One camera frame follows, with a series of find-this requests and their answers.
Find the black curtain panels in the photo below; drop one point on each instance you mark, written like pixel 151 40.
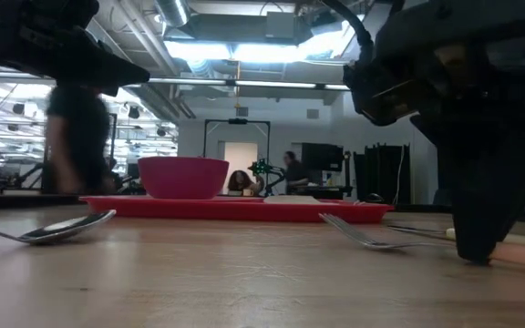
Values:
pixel 381 173

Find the white door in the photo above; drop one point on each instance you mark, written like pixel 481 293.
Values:
pixel 242 157

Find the dark distant desk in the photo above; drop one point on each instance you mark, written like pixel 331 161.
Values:
pixel 326 191

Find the distant long workbench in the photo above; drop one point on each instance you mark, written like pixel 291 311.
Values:
pixel 25 200

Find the black gantry frame with camera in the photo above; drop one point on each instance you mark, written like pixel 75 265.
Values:
pixel 237 121

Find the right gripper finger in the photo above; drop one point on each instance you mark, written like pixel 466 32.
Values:
pixel 476 196

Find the metal spoon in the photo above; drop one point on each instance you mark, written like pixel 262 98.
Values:
pixel 71 226

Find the person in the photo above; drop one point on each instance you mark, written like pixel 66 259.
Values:
pixel 239 182
pixel 296 175
pixel 78 136

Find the small black object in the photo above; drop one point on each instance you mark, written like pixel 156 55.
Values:
pixel 375 198

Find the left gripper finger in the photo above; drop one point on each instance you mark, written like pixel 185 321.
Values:
pixel 103 68

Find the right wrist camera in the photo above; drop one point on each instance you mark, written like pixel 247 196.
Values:
pixel 381 100

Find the black wall monitor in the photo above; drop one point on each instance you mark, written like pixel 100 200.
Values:
pixel 322 157

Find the grey wall vent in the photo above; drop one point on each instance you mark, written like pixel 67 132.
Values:
pixel 242 111
pixel 312 113

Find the magenta plastic bowl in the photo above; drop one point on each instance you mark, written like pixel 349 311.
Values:
pixel 182 177

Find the red plastic tray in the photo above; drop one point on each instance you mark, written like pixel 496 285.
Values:
pixel 226 212

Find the silver ventilation duct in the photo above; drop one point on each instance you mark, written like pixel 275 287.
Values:
pixel 173 11

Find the long overhead light bar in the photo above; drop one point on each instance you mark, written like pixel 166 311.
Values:
pixel 185 81

